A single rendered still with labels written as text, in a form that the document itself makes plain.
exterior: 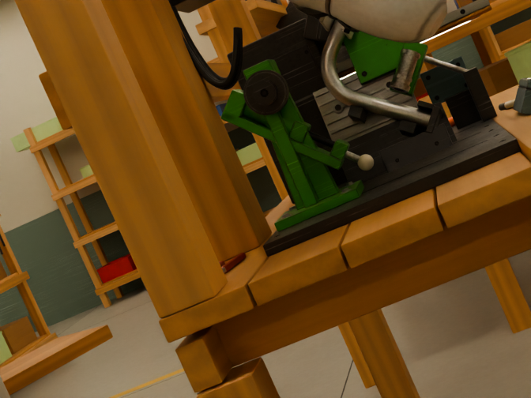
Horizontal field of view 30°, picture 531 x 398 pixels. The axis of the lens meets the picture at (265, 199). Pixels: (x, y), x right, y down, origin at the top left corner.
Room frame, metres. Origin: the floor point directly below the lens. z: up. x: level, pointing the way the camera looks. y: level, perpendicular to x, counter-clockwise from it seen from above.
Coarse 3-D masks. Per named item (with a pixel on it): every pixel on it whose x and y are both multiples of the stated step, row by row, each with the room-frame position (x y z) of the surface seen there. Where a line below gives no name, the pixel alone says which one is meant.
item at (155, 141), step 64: (64, 0) 1.37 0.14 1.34; (128, 0) 1.75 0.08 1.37; (64, 64) 1.38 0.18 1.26; (128, 64) 1.44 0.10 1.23; (192, 64) 1.84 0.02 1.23; (128, 128) 1.37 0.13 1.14; (192, 128) 1.75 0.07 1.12; (128, 192) 1.38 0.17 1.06; (192, 192) 1.76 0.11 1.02; (192, 256) 1.37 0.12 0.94
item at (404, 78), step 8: (408, 56) 1.85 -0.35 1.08; (416, 56) 1.86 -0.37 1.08; (400, 64) 1.86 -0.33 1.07; (408, 64) 1.85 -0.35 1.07; (400, 72) 1.85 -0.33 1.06; (408, 72) 1.85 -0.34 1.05; (400, 80) 1.85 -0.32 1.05; (408, 80) 1.85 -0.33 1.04; (400, 88) 1.85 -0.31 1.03; (408, 88) 1.85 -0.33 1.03
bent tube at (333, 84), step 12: (336, 24) 1.91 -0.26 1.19; (336, 36) 1.90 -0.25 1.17; (324, 48) 1.91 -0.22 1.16; (336, 48) 1.90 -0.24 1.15; (324, 60) 1.90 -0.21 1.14; (336, 60) 1.91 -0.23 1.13; (324, 72) 1.90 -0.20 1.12; (336, 72) 1.90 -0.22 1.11; (336, 84) 1.89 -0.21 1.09; (336, 96) 1.89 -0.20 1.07; (348, 96) 1.87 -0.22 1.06; (360, 96) 1.87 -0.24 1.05; (372, 96) 1.87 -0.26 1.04; (372, 108) 1.86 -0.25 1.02; (384, 108) 1.85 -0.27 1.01; (396, 108) 1.84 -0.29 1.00; (408, 108) 1.84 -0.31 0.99; (408, 120) 1.84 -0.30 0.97; (420, 120) 1.83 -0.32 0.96
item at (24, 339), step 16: (0, 240) 8.42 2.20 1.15; (0, 272) 8.30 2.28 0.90; (16, 272) 8.39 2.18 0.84; (0, 288) 7.95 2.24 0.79; (32, 304) 8.42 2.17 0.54; (32, 320) 8.43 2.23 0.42; (0, 336) 7.84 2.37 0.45; (16, 336) 8.10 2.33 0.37; (32, 336) 8.31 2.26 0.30; (48, 336) 8.35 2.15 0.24; (0, 352) 7.74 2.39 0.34; (16, 352) 8.00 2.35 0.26
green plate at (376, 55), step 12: (360, 36) 1.92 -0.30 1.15; (372, 36) 1.92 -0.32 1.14; (348, 48) 1.93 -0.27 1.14; (360, 48) 1.92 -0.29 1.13; (372, 48) 1.91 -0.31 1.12; (384, 48) 1.91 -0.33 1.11; (396, 48) 1.90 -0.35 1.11; (360, 60) 1.92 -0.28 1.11; (372, 60) 1.91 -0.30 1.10; (384, 60) 1.90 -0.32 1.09; (396, 60) 1.90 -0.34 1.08; (360, 72) 1.91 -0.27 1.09; (372, 72) 1.91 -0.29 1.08; (384, 72) 1.90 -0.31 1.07
